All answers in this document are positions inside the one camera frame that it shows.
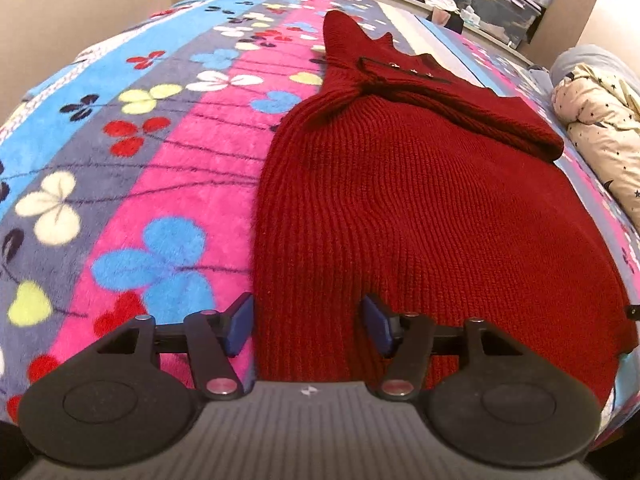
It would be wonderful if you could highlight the star print beige quilt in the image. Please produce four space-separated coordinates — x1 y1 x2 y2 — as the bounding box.
551 62 640 221

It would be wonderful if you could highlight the grey pillow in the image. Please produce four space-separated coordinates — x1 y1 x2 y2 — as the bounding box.
549 44 640 91

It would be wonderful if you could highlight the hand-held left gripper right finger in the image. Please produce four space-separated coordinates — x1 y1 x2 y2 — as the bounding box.
361 294 540 402

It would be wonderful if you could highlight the large clear plastic storage box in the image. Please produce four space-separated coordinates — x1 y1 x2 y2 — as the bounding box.
457 0 543 51

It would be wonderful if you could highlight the floral striped fleece blanket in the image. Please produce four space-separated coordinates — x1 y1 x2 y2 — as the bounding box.
0 0 640 443

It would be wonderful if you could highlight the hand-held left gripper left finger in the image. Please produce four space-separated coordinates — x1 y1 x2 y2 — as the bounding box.
92 292 256 402

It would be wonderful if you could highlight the dark red knitted sweater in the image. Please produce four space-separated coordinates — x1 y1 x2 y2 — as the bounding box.
252 10 640 407

